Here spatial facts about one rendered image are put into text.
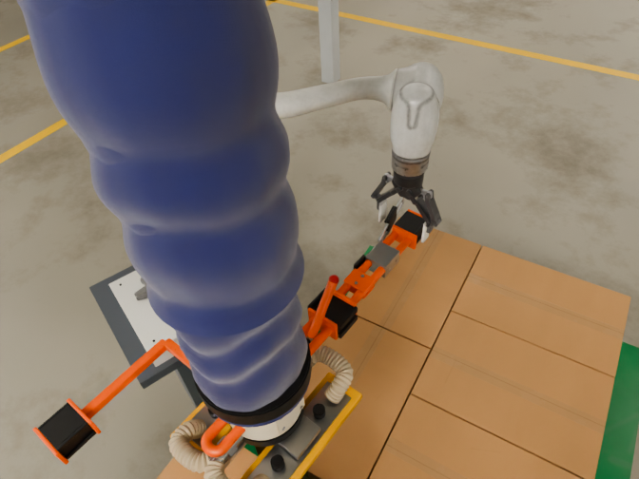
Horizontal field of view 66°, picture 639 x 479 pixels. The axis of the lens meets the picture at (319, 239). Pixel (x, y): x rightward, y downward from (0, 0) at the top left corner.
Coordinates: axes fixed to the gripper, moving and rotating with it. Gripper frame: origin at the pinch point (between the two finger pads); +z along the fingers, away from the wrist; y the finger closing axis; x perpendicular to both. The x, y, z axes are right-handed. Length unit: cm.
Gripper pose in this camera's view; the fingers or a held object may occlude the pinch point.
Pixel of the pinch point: (403, 226)
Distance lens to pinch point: 137.0
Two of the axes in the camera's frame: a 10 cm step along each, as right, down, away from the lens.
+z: 0.5, 6.9, 7.2
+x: 6.2, -5.9, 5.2
